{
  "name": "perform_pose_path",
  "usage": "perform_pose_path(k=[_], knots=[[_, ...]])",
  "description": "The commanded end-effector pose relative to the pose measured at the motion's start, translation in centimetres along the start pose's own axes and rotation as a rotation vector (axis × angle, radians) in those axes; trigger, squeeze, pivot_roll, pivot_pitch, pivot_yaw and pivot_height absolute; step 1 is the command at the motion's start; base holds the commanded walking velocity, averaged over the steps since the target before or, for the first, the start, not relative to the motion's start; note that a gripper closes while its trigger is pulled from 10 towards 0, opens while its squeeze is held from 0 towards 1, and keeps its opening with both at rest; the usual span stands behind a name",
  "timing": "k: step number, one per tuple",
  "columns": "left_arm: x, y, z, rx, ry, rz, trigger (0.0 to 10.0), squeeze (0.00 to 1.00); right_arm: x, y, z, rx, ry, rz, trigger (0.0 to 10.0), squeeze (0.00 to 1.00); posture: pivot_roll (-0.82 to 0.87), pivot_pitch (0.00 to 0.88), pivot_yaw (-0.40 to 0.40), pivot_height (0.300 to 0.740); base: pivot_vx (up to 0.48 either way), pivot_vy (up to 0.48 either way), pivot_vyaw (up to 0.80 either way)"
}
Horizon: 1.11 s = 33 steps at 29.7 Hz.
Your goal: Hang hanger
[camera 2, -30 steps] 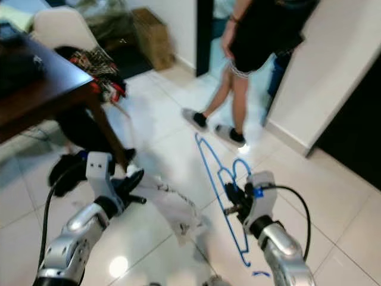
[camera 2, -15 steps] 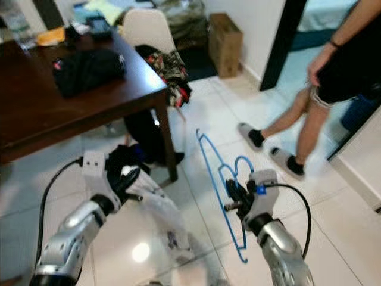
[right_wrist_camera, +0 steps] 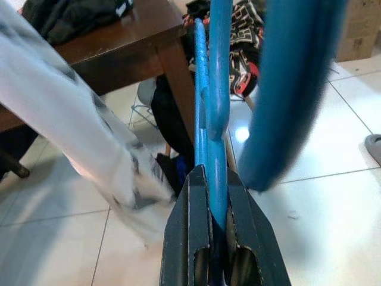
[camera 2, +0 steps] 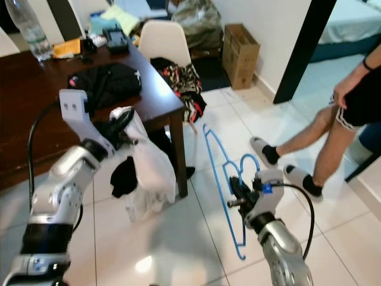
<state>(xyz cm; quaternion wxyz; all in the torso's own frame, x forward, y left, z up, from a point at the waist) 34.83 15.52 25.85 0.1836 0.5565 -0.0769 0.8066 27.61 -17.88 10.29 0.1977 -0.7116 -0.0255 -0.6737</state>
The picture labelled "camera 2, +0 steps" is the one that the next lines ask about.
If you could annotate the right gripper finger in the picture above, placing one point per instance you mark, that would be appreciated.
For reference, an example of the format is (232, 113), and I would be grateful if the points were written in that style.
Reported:
(236, 189)

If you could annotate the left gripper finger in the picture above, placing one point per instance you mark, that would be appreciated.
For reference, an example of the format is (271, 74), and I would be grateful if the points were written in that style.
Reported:
(121, 125)

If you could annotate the blue plastic hanger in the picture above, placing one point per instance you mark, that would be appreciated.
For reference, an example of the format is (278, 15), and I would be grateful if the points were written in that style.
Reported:
(218, 179)

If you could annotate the white cloth garment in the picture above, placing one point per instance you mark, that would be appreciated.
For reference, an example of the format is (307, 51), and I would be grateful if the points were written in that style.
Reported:
(152, 173)

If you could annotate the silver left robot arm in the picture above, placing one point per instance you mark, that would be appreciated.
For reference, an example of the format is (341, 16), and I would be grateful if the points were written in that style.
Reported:
(59, 190)

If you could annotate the small black cloth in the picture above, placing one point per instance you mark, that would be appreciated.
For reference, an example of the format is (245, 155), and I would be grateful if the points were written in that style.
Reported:
(124, 179)

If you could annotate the black cloth bundle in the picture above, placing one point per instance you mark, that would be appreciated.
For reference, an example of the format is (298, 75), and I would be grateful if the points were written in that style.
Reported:
(104, 80)

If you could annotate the black red patterned garment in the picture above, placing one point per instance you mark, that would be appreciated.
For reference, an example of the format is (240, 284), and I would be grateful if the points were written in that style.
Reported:
(181, 83)

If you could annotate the black handheld device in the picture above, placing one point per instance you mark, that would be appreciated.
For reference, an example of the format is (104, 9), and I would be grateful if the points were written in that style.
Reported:
(115, 40)

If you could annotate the dark brown wooden table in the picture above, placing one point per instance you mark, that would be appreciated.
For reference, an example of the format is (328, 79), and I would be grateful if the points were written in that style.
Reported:
(36, 107)

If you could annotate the orange packet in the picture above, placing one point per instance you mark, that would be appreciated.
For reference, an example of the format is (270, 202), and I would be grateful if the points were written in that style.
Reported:
(66, 49)

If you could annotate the white chair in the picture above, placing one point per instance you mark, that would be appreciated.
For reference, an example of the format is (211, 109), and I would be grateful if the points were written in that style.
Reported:
(164, 42)

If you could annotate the light green cloth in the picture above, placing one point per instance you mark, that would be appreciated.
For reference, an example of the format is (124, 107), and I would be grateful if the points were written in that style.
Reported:
(119, 18)

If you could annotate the camouflage bag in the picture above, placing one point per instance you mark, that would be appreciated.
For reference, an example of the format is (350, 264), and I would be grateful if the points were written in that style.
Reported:
(196, 21)

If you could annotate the clear plastic water bottle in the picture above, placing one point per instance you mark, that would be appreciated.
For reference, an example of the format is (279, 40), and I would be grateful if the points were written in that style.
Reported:
(30, 30)

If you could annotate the brown cardboard box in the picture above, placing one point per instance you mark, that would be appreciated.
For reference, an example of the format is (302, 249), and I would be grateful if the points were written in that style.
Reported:
(241, 56)

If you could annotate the dark blue seat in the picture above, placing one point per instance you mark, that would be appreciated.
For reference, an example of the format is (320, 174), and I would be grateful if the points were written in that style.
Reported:
(369, 140)

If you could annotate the person in black shorts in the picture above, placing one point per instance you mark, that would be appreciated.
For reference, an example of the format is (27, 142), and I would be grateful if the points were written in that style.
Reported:
(357, 98)

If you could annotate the bed with teal sheet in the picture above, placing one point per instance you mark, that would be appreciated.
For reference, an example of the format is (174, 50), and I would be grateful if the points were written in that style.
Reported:
(348, 24)

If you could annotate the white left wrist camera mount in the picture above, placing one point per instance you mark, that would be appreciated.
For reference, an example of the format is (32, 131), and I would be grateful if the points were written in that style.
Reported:
(77, 110)

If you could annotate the black door frame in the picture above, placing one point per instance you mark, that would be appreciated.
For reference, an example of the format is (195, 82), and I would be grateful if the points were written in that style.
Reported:
(303, 50)

